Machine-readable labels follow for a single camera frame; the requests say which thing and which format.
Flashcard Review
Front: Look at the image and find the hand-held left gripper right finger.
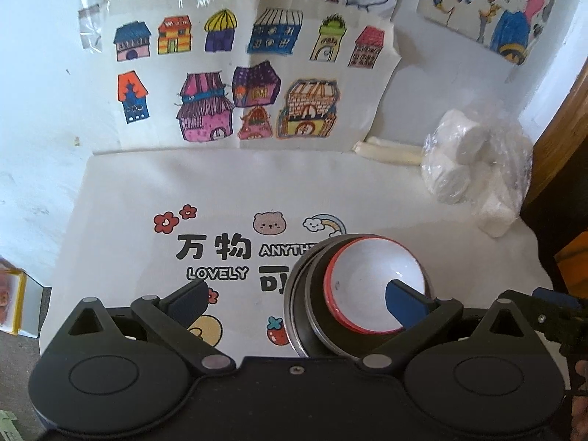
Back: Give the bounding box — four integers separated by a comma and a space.
358, 280, 534, 374

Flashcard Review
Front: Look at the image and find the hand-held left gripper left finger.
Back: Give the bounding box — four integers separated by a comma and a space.
57, 280, 237, 374

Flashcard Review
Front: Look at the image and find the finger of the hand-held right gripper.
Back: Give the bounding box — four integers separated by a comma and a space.
533, 287, 588, 314
506, 289, 588, 355

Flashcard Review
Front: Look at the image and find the white bowl with red rim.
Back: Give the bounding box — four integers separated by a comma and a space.
323, 237, 430, 331
324, 280, 402, 334

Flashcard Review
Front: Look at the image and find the steel bowl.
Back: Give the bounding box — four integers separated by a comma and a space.
301, 234, 433, 358

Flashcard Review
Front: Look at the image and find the deep steel plate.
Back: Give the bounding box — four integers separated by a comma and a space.
282, 234, 435, 360

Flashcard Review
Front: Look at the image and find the person's right hand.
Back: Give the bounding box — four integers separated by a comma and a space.
569, 358, 588, 429

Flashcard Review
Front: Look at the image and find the painting of orange dress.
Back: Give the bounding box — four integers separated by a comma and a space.
553, 230, 588, 295

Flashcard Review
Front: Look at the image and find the white printed cloth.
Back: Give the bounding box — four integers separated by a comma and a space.
39, 149, 552, 365

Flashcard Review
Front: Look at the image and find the plastic bag of white rolls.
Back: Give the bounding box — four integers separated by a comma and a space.
420, 108, 536, 239

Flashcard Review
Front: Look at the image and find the yellow edged picture box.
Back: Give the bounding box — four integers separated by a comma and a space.
0, 259, 52, 337

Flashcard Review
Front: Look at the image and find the drawing of colourful houses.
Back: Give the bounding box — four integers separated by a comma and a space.
78, 0, 403, 155

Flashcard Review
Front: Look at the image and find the drawing of figure with teddy bear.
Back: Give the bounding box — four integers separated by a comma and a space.
416, 0, 564, 68

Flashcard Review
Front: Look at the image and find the wooden frame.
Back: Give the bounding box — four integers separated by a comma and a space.
519, 53, 588, 208

